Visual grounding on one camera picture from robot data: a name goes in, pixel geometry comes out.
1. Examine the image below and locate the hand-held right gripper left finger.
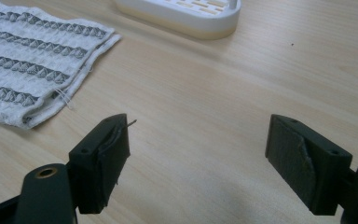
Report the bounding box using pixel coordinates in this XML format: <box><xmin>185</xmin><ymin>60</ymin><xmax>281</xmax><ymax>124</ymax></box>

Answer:
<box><xmin>67</xmin><ymin>113</ymin><xmax>138</xmax><ymax>216</ymax></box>

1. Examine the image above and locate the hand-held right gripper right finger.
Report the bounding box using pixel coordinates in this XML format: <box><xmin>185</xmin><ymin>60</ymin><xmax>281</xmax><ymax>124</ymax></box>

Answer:
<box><xmin>264</xmin><ymin>113</ymin><xmax>353</xmax><ymax>217</ymax></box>

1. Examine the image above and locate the white grey-striped towel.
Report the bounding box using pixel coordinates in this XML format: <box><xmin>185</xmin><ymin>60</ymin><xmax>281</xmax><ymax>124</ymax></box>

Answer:
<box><xmin>0</xmin><ymin>0</ymin><xmax>123</xmax><ymax>130</ymax></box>

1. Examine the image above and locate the white slotted soap dish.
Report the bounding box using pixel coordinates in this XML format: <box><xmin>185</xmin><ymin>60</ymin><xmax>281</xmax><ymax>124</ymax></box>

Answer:
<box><xmin>113</xmin><ymin>0</ymin><xmax>242</xmax><ymax>41</ymax></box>

